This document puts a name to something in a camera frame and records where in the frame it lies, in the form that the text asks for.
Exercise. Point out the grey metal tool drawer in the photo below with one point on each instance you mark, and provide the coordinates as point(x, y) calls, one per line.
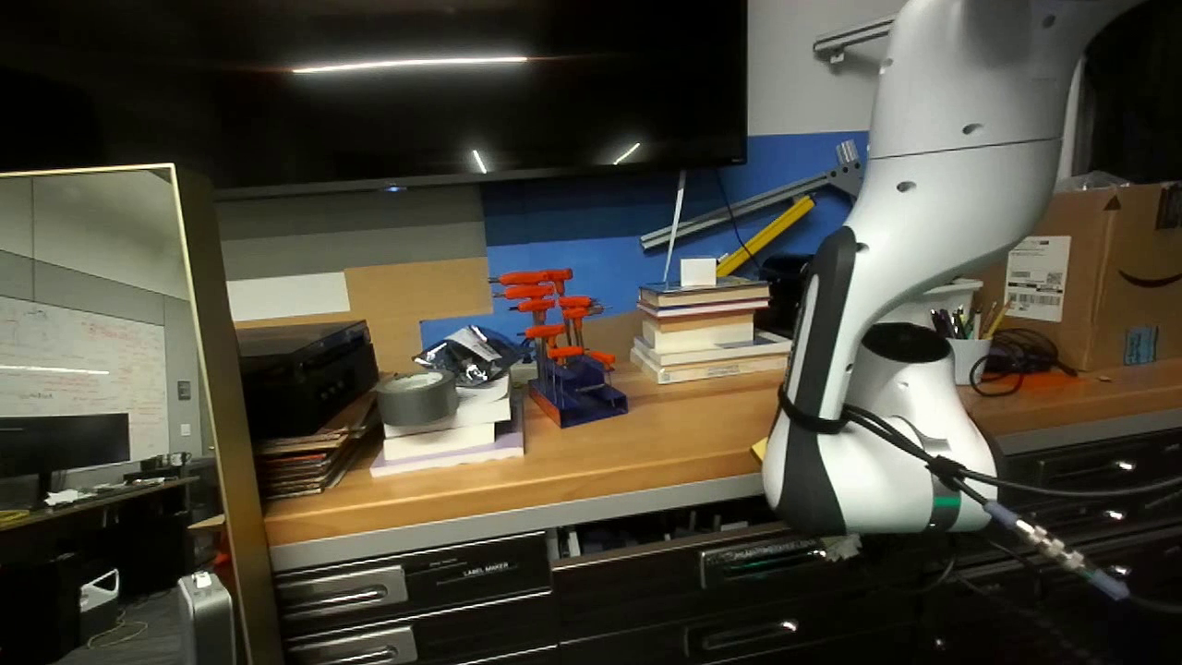
point(650, 558)

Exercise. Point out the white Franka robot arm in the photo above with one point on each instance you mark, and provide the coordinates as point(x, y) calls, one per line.
point(961, 149)

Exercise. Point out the black closed drawer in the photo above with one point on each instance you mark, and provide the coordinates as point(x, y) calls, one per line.
point(428, 632)
point(420, 577)
point(689, 632)

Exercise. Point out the blue hex key stand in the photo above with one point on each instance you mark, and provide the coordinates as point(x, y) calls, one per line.
point(578, 395)

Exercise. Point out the thick cream paged book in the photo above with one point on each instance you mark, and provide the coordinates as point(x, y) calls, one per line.
point(697, 338)

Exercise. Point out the thin red edged book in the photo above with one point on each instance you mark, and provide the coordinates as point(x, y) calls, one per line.
point(701, 310)

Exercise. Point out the wide white paperback book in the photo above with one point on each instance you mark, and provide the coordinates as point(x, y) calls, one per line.
point(701, 367)

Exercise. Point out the dark cover book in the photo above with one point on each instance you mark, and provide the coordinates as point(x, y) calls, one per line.
point(701, 292)

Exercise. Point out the small white box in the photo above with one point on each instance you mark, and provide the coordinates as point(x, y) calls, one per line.
point(698, 272)

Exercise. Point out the thin white rod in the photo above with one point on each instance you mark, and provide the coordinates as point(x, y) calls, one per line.
point(672, 228)

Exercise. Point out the thick white book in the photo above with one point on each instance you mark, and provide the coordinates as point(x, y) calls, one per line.
point(474, 420)

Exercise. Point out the cork board panel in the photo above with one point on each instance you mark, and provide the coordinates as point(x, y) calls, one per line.
point(420, 301)

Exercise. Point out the lavender flat folder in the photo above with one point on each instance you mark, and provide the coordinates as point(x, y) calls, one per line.
point(455, 460)

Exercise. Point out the yellow ruler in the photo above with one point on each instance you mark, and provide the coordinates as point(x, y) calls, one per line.
point(767, 239)

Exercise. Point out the yellow red green Lego stack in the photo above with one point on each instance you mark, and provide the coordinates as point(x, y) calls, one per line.
point(758, 450)

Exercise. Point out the black electronics box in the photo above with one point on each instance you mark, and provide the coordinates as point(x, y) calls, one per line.
point(307, 375)

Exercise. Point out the brown board stack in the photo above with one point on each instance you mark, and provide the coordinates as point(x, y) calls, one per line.
point(314, 460)

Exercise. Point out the white paper sheet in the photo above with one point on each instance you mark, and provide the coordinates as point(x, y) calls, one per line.
point(288, 298)

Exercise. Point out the white cup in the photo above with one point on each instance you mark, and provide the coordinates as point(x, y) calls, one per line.
point(969, 351)

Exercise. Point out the wood framed mirror panel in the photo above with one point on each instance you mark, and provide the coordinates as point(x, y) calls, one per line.
point(207, 370)

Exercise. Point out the silver grey appliance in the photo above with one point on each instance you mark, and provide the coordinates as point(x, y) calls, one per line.
point(204, 613)

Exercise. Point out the cardboard shipping box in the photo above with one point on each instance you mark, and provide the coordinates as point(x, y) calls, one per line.
point(1119, 308)

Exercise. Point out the grey duct tape roll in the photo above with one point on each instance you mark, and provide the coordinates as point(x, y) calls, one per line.
point(413, 395)

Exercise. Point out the grey aluminium rail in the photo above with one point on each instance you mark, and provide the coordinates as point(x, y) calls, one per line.
point(762, 197)

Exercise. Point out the large black wall television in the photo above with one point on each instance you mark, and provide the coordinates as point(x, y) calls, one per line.
point(371, 96)

